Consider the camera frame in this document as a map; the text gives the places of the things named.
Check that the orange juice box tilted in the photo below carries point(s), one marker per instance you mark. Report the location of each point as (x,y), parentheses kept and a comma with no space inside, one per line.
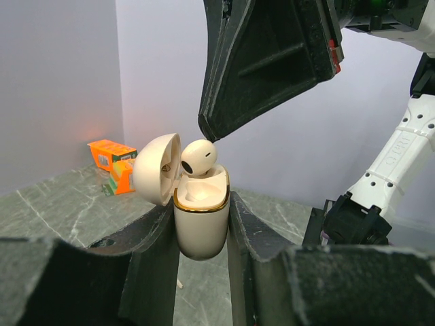
(120,178)

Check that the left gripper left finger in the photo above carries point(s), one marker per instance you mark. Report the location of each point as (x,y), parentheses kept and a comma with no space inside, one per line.
(126,278)

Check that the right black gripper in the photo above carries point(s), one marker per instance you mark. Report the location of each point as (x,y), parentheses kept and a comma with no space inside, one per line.
(288,47)

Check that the beige earbud charging case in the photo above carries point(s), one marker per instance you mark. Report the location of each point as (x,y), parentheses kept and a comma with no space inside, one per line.
(200,204)

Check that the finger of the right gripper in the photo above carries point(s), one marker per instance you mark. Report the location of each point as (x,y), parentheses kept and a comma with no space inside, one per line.
(225,22)

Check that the orange juice box far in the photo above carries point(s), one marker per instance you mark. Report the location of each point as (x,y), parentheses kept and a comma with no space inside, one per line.
(106,152)

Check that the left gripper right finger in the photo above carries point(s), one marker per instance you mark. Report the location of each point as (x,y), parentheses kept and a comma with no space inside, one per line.
(276,282)

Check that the beige earbud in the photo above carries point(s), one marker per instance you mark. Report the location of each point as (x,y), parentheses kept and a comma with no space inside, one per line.
(198,157)

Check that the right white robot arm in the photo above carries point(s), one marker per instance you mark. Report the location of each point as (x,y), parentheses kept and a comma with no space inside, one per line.
(362,215)

